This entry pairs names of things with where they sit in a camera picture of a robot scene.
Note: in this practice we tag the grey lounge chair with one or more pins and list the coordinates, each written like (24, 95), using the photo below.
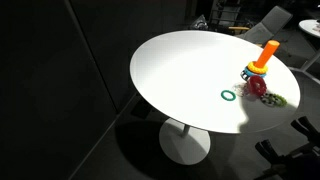
(268, 27)

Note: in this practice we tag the orange stacking toy post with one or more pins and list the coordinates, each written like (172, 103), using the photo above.
(269, 49)

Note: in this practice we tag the white round table pedestal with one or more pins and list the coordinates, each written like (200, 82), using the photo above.
(182, 143)

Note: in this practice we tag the small white side table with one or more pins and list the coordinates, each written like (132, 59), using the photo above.
(310, 26)

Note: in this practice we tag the black equipment foreground right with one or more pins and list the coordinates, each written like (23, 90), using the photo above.
(302, 163)

